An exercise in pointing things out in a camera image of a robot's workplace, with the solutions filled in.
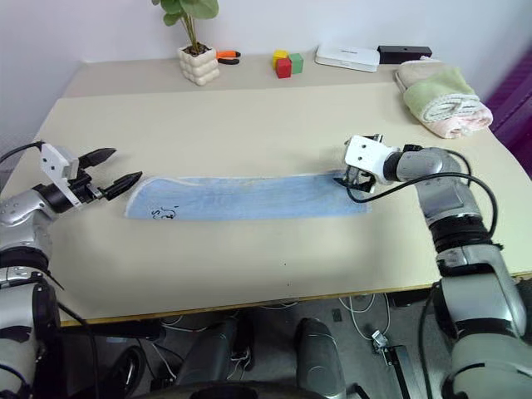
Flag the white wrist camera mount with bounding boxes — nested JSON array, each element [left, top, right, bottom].
[[342, 133, 401, 185], [39, 142, 82, 207]]

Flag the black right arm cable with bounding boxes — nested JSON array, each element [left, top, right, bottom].
[[347, 148, 499, 247]]

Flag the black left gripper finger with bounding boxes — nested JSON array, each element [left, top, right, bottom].
[[101, 170, 144, 201], [77, 146, 118, 170]]

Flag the black metal bar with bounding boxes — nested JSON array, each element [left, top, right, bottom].
[[381, 344, 412, 399]]

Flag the black table frame bar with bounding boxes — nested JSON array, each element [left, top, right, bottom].
[[61, 320, 164, 341]]

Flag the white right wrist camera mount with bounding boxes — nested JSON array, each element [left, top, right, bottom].
[[342, 133, 401, 185]]

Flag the light blue towel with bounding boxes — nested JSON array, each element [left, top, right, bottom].
[[122, 170, 373, 222]]

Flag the long black box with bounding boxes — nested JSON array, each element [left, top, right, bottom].
[[377, 45, 433, 66]]

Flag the folded green towel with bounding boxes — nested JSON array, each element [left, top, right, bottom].
[[402, 66, 484, 122]]

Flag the white floor cable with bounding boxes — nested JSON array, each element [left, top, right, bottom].
[[148, 314, 251, 382], [337, 292, 392, 338]]

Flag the folded beige towel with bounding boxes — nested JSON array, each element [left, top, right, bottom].
[[393, 57, 445, 93]]

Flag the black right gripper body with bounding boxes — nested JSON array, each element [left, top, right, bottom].
[[343, 163, 378, 189]]

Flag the flat white box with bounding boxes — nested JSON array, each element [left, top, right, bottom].
[[313, 42, 382, 74]]

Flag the small metal clamp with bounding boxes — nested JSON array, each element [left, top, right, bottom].
[[370, 329, 391, 355]]

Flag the folded pink towel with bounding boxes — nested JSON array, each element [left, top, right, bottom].
[[422, 105, 495, 140]]

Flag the orange handled pliers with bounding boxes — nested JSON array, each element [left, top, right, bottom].
[[214, 49, 243, 66]]

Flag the dark rounded grey shape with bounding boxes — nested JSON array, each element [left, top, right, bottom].
[[176, 314, 255, 388], [293, 317, 347, 399]]

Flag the purple furniture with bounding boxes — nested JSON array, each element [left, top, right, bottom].
[[483, 52, 532, 164]]

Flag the white bubble plant pot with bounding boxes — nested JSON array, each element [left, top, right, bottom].
[[177, 42, 221, 87]]

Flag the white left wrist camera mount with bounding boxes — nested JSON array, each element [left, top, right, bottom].
[[39, 142, 82, 207]]

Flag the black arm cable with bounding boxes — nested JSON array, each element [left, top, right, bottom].
[[0, 140, 46, 165], [347, 148, 499, 247]]

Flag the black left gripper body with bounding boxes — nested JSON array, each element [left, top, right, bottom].
[[66, 171, 106, 205]]

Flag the green leafy plant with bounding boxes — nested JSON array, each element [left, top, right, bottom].
[[150, 0, 220, 50]]

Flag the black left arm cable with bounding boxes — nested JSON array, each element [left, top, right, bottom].
[[0, 140, 46, 165]]

